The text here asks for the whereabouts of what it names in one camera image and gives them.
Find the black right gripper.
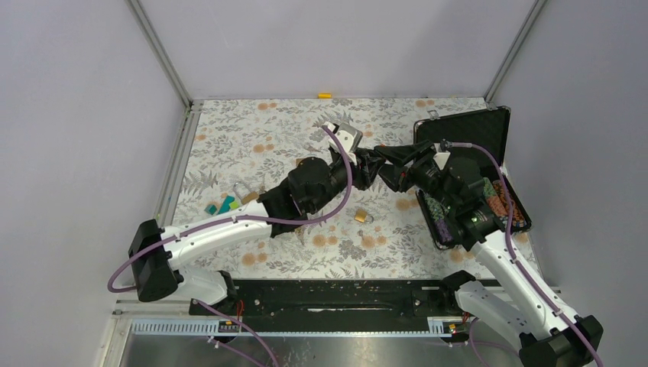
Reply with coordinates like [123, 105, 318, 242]
[374, 139, 458, 212]

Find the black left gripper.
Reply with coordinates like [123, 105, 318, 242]
[309, 148, 385, 213]

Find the small brass padlock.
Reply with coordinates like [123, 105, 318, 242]
[354, 209, 374, 224]

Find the large brass padlock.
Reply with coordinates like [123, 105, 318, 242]
[232, 181, 265, 206]

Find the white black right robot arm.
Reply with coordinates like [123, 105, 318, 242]
[375, 141, 603, 366]

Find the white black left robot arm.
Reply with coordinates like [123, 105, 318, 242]
[128, 148, 385, 314]

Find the black poker chip case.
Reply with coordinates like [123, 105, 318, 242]
[413, 106, 532, 250]

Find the floral patterned mat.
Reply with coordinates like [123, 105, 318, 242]
[173, 98, 490, 279]

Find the teal long block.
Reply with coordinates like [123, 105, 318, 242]
[217, 196, 235, 214]

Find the teal small block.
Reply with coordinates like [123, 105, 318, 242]
[205, 204, 218, 215]

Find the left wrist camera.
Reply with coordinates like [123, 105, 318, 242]
[323, 122, 363, 164]

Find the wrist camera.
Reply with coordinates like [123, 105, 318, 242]
[433, 143, 451, 171]
[323, 122, 363, 164]

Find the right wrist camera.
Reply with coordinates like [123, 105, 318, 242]
[433, 143, 451, 171]

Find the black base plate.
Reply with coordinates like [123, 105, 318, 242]
[214, 279, 469, 325]

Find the white slotted cable duct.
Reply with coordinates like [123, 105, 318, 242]
[130, 317, 467, 338]

